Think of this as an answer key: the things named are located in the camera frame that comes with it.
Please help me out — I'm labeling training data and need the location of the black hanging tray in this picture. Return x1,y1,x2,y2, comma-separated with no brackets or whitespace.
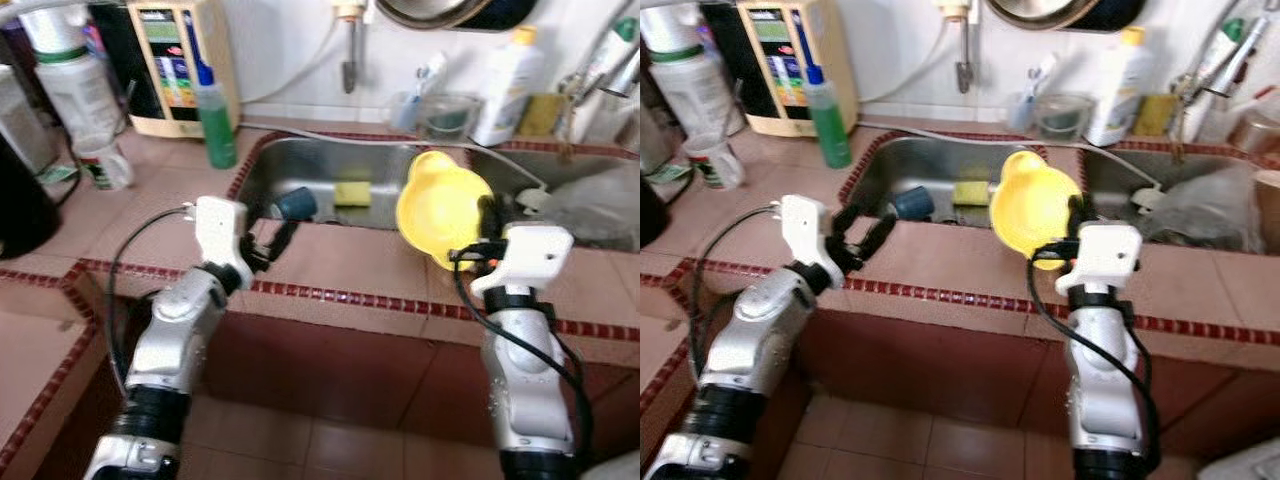
1080,0,1146,31
470,0,526,31

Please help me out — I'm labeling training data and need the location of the chrome kitchen faucet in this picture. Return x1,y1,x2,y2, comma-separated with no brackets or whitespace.
1175,15,1276,101
560,40,641,101

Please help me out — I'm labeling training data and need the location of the clear plastic bag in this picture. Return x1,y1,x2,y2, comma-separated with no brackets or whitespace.
1140,165,1263,251
535,165,641,251

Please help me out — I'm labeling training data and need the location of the white printed mug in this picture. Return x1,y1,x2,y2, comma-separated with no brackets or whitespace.
683,133,746,191
72,135,134,192

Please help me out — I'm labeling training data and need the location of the blue rabbit mug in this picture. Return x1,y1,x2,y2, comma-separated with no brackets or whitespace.
274,186,320,223
890,186,936,222

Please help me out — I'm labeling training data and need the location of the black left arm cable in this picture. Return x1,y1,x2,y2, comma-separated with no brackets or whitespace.
105,205,201,401
688,205,786,401

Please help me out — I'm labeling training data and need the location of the green liquid bottle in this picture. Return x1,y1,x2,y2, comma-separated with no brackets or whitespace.
190,65,239,170
802,65,853,170

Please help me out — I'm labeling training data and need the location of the white bottle green cap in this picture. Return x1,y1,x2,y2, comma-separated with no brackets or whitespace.
575,15,641,101
1185,18,1246,141

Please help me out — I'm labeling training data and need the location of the large white plastic bottle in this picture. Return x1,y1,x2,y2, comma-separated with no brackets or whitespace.
640,5,746,141
20,5,126,141

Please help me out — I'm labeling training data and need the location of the metal spoon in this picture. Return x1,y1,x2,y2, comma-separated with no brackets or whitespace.
113,80,138,141

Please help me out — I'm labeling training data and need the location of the clear plastic container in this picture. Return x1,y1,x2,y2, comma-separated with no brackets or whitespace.
418,93,481,141
1032,93,1096,141

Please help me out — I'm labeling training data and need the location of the clear toothbrush cup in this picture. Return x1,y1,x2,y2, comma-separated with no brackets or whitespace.
388,92,426,133
1005,92,1041,133

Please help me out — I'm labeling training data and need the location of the hanging steel pan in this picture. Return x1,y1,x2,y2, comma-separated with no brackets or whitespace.
375,0,491,31
985,0,1101,31

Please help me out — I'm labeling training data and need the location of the chrome wall tap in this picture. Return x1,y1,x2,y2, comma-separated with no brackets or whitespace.
340,20,363,95
955,20,976,95

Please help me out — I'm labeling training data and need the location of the black appliance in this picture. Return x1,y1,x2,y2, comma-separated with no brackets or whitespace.
0,130,63,261
640,175,666,251

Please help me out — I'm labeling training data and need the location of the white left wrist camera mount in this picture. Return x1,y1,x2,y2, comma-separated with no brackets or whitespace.
193,196,253,291
778,195,844,291

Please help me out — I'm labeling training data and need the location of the grey lidded container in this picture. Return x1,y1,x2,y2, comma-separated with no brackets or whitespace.
0,62,61,176
640,95,673,176

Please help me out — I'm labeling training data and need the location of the tall yellow sponge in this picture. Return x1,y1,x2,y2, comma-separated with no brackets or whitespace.
517,93,566,138
1133,93,1179,138

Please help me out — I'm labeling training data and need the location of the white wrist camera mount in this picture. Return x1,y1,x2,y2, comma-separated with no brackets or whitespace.
470,222,576,301
1055,222,1143,299
778,195,844,291
193,196,253,291

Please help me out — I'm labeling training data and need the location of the steel cup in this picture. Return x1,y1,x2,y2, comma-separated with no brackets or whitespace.
1228,108,1280,156

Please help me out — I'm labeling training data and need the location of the yellow plastic bowl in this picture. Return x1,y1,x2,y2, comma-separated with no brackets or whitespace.
988,150,1086,271
395,150,497,271

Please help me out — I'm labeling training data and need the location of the white detergent bottle yellow cap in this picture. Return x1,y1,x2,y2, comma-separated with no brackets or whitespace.
470,25,546,148
1083,25,1156,148

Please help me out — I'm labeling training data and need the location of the brown base cabinet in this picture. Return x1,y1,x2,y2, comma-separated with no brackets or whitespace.
700,300,1280,461
80,300,641,461

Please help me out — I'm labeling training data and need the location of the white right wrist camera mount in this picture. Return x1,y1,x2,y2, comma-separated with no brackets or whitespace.
1055,222,1143,299
470,222,576,301

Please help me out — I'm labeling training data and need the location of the beige water ioniser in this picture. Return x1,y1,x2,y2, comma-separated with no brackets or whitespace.
88,0,242,139
700,0,861,138

